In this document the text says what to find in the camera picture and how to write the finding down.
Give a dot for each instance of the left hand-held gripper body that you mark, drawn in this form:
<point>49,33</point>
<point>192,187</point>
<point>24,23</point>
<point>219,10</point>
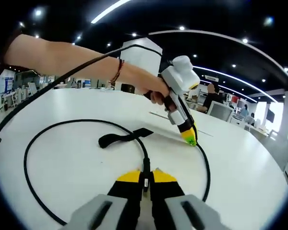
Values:
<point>182,74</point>

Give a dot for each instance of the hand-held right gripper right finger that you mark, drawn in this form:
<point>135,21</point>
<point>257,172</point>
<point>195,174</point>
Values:
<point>165,189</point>

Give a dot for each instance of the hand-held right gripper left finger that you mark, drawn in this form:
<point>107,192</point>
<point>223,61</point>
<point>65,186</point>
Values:
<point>124,189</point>

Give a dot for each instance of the white desk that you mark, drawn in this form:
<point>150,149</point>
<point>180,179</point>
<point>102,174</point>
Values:
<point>86,167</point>

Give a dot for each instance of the person's left hand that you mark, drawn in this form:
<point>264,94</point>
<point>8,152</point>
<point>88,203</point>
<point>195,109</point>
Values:
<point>158,92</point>

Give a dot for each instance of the flat white panel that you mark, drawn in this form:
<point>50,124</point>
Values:
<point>165,135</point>

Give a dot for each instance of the white office chair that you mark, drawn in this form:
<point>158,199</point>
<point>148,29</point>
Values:
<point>220,111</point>

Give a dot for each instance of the white square pillar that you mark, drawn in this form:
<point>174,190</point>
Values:
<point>141,62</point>

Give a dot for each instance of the black box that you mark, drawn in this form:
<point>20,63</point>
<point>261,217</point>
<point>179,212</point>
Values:
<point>128,88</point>

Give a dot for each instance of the curved white ceiling trim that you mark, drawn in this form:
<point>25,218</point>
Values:
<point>230,39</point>

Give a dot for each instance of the long ceiling light strip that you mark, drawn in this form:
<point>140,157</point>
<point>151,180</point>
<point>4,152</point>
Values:
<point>110,10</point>

